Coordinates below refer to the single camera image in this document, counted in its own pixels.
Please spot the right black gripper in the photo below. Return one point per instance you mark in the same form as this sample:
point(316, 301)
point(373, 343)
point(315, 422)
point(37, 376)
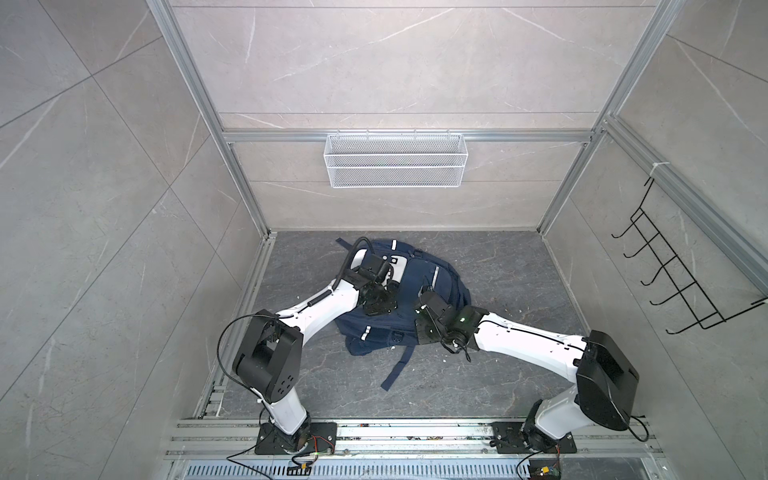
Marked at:
point(420, 333)

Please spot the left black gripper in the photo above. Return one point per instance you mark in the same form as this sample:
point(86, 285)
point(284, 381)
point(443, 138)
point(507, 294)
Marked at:
point(393, 300)

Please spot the navy blue student backpack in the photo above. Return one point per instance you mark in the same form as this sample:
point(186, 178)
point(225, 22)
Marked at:
point(365, 334)

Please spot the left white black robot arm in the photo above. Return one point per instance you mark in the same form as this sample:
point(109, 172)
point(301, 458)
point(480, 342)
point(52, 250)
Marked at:
point(268, 359)

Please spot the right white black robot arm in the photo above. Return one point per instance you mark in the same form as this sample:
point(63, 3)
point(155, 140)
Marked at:
point(603, 382)

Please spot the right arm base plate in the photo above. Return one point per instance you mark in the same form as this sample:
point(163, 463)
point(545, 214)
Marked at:
point(514, 438)

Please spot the white wire mesh basket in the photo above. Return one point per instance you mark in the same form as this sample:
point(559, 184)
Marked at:
point(389, 160)

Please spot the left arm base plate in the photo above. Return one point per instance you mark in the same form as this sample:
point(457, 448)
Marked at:
point(310, 438)

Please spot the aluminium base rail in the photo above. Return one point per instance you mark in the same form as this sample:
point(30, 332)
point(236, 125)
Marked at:
point(432, 448)

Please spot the black wire hook rack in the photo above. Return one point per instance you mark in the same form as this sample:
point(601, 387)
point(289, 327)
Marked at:
point(684, 284)

